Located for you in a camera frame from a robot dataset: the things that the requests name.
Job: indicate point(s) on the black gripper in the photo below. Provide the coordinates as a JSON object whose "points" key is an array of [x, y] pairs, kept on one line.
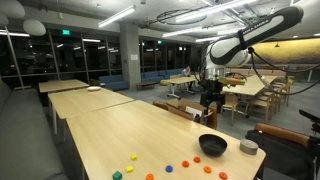
{"points": [[212, 93]]}

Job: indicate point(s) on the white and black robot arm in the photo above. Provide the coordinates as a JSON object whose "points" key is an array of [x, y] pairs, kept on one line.
{"points": [[233, 50]]}

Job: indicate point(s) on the black bowl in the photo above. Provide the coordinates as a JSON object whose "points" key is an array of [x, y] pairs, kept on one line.
{"points": [[212, 145]]}

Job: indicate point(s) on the seated person in white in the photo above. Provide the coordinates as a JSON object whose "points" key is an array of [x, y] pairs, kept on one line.
{"points": [[186, 71]]}

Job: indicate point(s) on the grey cylinder container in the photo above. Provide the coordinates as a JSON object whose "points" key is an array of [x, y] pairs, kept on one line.
{"points": [[248, 147]]}

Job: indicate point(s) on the brown leather chair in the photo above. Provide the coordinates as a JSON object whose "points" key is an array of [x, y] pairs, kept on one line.
{"points": [[283, 133]]}

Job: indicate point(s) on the yellow cube far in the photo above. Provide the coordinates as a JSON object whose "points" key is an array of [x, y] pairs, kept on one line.
{"points": [[134, 157]]}

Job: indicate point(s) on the yellow cube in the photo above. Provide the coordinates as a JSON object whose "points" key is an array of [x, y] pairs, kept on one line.
{"points": [[129, 168], [134, 157]]}

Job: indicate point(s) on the yellow cube near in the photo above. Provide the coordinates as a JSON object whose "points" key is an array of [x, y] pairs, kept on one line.
{"points": [[129, 168]]}

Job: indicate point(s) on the white plate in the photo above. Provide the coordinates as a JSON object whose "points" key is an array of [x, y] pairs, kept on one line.
{"points": [[94, 88]]}

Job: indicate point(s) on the green cube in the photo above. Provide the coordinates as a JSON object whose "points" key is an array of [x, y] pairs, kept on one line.
{"points": [[117, 176]]}

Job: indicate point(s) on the middle wooden table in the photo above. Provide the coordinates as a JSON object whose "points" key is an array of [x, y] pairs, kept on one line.
{"points": [[76, 102]]}

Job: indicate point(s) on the wooden table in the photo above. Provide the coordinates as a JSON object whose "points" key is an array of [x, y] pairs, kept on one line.
{"points": [[60, 85], [76, 102]]}

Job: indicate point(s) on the far wooden table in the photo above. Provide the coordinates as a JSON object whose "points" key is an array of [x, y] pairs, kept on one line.
{"points": [[60, 85]]}

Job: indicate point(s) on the grey sofa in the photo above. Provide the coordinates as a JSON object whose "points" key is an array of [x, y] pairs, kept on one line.
{"points": [[27, 149]]}

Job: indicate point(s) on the orange ring table corner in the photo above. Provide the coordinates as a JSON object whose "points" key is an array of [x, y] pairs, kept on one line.
{"points": [[223, 175]]}

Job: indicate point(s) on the black camera tripod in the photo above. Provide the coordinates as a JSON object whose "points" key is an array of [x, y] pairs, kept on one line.
{"points": [[313, 142]]}

